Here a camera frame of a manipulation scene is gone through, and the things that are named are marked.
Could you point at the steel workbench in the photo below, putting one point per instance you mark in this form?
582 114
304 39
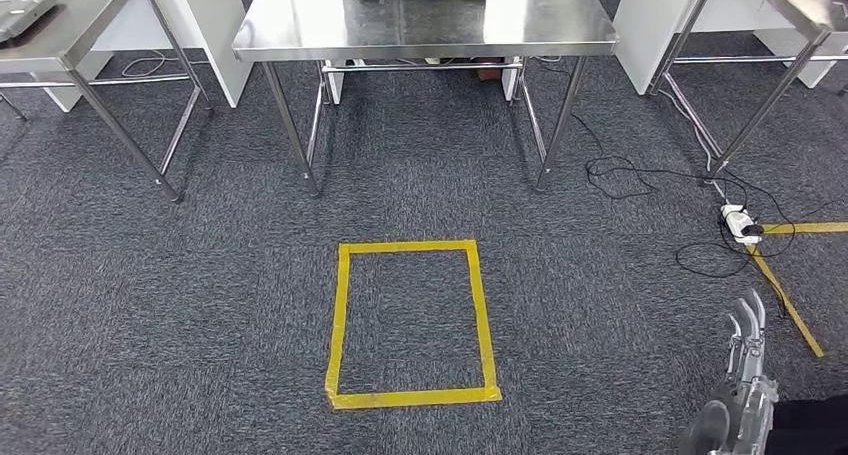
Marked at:
424 15

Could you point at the white partition panel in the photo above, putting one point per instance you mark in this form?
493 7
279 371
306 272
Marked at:
222 34
639 34

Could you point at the yellow floor tape square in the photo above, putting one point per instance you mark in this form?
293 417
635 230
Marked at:
477 319
785 300

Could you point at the grey flat tray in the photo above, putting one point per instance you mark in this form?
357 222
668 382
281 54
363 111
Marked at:
23 8

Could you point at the white power strip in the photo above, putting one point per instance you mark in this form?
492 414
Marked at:
738 223

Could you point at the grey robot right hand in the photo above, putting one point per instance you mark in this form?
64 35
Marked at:
748 406

